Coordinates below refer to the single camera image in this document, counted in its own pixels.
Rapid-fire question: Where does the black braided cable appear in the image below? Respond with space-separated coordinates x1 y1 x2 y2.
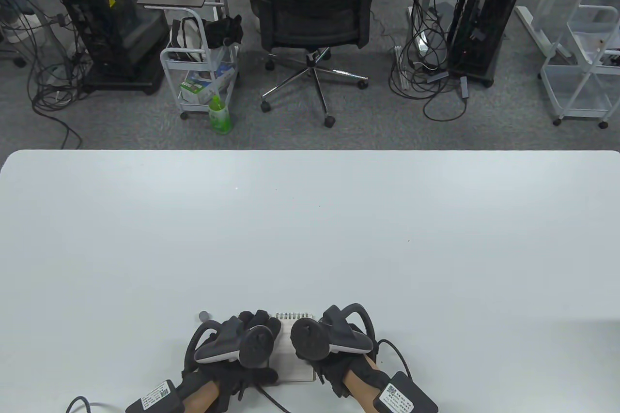
251 381 292 413

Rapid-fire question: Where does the black cloth bag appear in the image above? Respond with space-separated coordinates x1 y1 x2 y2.
203 15 244 49

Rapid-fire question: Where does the person's left hand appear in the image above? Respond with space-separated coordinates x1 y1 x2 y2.
181 309 283 402

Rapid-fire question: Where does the person's right hand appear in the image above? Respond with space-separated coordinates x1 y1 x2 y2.
291 306 389 398

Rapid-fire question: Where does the black labelled wrist box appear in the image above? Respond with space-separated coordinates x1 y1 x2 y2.
125 379 187 413
375 371 439 413

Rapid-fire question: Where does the blue white packet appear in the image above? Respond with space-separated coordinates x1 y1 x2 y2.
213 62 236 90

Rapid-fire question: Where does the green white carton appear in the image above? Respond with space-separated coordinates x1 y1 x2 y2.
180 72 218 104

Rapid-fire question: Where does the thin black cable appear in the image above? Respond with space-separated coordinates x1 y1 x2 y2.
377 338 412 377

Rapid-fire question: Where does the person's right forearm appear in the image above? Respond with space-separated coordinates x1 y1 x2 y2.
345 360 384 413

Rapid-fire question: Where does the tangle of black cables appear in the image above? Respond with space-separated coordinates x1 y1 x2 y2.
378 0 473 122
27 11 93 150

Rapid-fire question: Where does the black white backpack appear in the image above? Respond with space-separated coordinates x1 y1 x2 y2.
169 17 205 63

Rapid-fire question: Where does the white desk foot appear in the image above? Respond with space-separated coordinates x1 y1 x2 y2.
515 5 571 61

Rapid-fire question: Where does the white power strip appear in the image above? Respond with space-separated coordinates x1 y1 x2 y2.
394 45 410 90

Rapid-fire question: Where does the white spiral notebook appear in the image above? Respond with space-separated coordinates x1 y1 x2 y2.
269 311 316 383

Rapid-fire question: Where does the person's left forearm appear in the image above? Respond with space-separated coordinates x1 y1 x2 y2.
183 379 222 413

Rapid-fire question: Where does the grey cable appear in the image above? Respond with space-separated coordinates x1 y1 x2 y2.
65 396 127 413

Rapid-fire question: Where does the black grey computer tower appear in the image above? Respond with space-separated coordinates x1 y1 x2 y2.
448 0 528 89

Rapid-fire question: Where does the grey handheld controller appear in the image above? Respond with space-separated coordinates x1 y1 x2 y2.
186 319 275 375
290 304 375 361

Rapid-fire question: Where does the green plastic bottle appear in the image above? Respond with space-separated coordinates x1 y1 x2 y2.
209 96 232 135

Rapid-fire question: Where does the black glass computer tower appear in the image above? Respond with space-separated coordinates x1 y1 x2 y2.
57 0 165 95

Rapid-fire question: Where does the white rolling cart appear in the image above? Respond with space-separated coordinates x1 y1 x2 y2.
538 0 620 129
160 7 240 121

